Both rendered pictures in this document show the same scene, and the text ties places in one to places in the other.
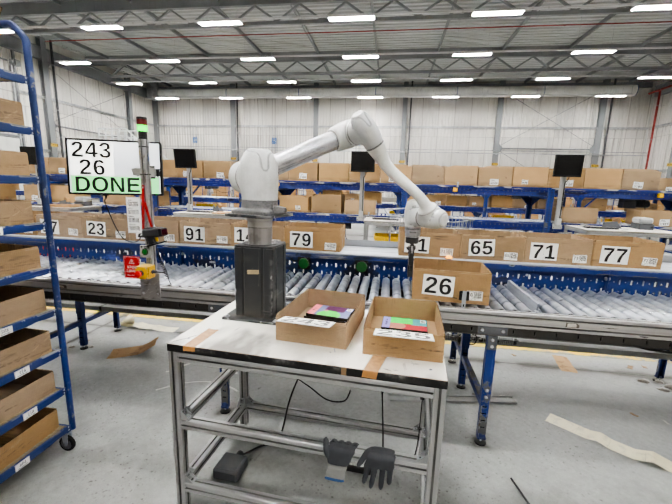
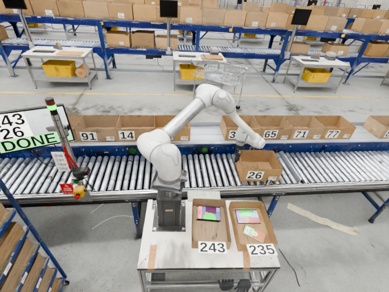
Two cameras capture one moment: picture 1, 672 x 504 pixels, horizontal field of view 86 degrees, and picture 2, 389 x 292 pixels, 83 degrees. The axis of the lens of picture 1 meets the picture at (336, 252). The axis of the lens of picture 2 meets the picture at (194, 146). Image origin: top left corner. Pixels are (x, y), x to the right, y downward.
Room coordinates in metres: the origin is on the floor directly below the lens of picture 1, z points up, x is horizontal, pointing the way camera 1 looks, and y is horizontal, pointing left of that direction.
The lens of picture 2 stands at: (0.53, 0.50, 2.32)
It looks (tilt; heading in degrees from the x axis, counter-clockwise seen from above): 37 degrees down; 343
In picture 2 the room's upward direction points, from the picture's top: 5 degrees clockwise
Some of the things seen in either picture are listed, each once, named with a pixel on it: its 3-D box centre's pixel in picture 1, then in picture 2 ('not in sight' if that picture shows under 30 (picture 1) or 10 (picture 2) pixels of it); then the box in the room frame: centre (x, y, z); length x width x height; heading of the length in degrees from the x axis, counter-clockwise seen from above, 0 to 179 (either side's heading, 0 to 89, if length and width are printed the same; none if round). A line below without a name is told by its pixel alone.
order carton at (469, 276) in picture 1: (448, 279); (257, 165); (1.97, -0.63, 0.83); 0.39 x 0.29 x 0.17; 78
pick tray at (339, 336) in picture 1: (324, 314); (209, 222); (1.45, 0.04, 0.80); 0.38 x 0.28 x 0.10; 166
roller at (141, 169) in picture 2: not in sight; (140, 172); (2.19, 0.53, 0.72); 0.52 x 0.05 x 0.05; 172
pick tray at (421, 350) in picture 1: (403, 324); (250, 224); (1.37, -0.28, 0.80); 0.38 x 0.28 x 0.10; 169
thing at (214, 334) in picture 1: (317, 331); (206, 230); (1.42, 0.07, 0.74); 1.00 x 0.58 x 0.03; 78
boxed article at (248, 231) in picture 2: not in sight; (253, 233); (1.30, -0.28, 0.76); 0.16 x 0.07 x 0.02; 48
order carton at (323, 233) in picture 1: (315, 236); (172, 127); (2.60, 0.15, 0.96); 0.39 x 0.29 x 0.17; 82
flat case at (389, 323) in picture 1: (404, 324); (247, 216); (1.46, -0.30, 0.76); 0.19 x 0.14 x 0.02; 78
